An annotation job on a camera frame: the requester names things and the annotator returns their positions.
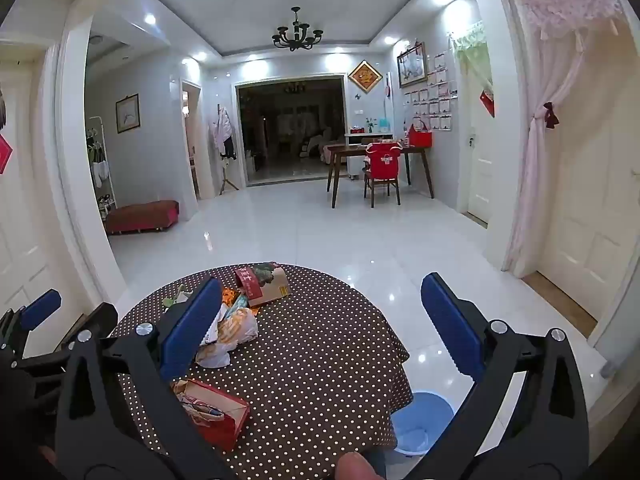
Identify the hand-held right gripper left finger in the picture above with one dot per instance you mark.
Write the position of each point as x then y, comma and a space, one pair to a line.
192, 332

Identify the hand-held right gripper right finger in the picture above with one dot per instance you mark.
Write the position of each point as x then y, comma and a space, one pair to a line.
452, 325

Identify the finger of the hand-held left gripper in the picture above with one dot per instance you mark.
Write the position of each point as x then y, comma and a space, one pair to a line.
95, 319
41, 307

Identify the blue plastic bin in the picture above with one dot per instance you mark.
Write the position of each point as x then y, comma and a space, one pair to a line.
425, 410

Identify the person's right hand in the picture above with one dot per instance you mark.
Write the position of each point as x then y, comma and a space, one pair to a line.
356, 466

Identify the green snack wrapper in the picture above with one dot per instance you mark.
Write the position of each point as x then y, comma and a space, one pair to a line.
175, 300

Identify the cardboard box red label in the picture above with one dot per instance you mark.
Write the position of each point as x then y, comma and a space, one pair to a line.
272, 287

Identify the red paper box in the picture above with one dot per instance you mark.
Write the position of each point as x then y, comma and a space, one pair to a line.
225, 425

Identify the red upholstered bench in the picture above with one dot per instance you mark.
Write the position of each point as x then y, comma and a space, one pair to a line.
142, 214

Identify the round table polka-dot tablecloth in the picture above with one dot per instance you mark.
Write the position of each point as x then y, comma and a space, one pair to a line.
310, 360

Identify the white shoe rack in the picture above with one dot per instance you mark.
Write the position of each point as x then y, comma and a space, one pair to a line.
102, 170

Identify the red paper door decoration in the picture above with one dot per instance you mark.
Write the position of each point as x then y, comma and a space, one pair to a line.
4, 155

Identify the wooden coat stand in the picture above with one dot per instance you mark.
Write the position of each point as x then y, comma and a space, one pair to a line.
227, 175

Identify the white panel door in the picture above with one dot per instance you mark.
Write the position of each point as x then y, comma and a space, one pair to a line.
480, 160
590, 185

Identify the wooden chair red cover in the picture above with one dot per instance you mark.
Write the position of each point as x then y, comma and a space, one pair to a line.
382, 160

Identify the pink lace curtain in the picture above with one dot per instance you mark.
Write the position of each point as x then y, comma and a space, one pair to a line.
530, 160

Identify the white side cabinet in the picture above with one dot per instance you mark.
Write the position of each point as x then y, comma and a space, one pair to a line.
355, 165

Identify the red gift bag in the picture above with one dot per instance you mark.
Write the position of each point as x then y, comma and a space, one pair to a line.
421, 136

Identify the open interior doorway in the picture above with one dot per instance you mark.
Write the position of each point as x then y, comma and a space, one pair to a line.
191, 140

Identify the wooden dining table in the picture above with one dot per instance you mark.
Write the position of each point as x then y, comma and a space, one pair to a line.
350, 150

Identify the pink coat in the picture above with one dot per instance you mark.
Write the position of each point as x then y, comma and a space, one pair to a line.
222, 127

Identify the glass sliding doorway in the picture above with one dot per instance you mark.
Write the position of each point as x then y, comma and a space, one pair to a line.
290, 130

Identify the red door hanging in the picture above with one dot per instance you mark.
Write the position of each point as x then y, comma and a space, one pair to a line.
488, 102

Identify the dark red curtain bow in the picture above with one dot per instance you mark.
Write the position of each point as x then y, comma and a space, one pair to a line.
551, 115

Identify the green door valance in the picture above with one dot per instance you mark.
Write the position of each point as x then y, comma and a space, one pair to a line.
470, 40

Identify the black chandelier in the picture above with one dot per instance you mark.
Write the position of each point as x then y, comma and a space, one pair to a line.
297, 35

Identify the small framed wall picture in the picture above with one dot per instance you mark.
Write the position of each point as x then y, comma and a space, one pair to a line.
128, 113

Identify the group of wall certificates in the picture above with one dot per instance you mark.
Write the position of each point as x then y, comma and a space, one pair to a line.
440, 95

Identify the framed wall painting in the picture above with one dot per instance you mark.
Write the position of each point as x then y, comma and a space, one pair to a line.
412, 66

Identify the red diamond wall decoration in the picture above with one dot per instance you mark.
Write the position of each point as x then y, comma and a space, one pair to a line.
365, 77

